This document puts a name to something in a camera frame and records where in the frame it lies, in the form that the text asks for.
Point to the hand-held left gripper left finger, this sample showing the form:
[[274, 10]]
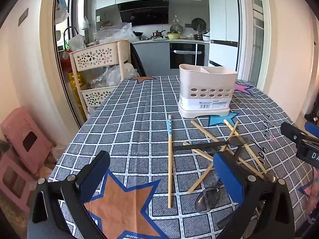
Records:
[[96, 176]]

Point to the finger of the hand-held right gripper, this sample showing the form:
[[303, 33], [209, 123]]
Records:
[[290, 130], [313, 129]]

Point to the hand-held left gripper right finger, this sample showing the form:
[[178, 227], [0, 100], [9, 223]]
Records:
[[229, 179]]

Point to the black spoon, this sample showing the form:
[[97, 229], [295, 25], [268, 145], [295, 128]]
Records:
[[189, 146], [208, 200]]

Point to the plain wooden chopstick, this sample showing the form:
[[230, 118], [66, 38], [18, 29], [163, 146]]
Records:
[[204, 130], [253, 159], [198, 179], [205, 155]]

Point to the blue patterned wooden chopstick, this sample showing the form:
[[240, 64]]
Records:
[[170, 166]]

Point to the white plastic utensil holder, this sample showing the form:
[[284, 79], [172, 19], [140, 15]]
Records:
[[206, 87]]

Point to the grey checked star tablecloth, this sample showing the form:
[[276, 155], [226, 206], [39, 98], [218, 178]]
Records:
[[139, 129]]

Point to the pink plastic stool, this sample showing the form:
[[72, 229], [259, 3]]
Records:
[[22, 127], [12, 186]]

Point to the yellow oil bottle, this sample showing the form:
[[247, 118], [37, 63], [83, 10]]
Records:
[[74, 89]]

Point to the sliding glass door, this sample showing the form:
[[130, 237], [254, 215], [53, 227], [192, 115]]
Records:
[[256, 42]]

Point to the crumpled clear plastic bags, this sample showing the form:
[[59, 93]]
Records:
[[112, 76]]

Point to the cream plastic basket cart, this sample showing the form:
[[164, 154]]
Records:
[[94, 54]]

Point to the black built-in oven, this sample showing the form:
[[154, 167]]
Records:
[[185, 57]]

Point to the dark saucepan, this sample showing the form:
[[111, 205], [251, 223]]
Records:
[[199, 36]]

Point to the white refrigerator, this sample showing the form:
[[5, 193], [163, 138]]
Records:
[[221, 17]]

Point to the grey kitchen counter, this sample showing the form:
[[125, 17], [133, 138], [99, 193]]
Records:
[[154, 54]]

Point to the white plastic bag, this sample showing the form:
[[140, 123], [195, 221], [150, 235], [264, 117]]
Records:
[[77, 42]]

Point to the small white bowl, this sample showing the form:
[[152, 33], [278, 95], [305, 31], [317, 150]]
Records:
[[189, 37]]

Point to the black round strainer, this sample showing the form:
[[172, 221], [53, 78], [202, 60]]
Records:
[[198, 24]]

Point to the clear plastic bag pile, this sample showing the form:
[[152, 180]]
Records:
[[114, 33]]

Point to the black wok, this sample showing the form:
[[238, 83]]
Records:
[[138, 33]]

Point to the black kitchen faucet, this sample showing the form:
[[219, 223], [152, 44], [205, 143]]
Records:
[[68, 28]]

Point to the green bowl with vegetables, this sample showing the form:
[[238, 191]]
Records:
[[173, 35]]

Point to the patterned decorative plate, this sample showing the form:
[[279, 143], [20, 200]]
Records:
[[177, 27]]

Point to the hanging clear plastic bag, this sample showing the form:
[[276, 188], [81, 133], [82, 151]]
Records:
[[84, 23]]

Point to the steel cooking pot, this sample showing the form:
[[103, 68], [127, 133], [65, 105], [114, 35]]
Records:
[[158, 34]]

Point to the black range hood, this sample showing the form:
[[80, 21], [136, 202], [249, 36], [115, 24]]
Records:
[[144, 12]]

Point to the hanging blue white bag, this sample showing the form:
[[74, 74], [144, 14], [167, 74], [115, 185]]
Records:
[[62, 7]]

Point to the white wall hook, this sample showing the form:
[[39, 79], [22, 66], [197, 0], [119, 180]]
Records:
[[176, 18]]

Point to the grey wall switch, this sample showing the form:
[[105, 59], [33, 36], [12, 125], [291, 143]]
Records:
[[23, 17]]

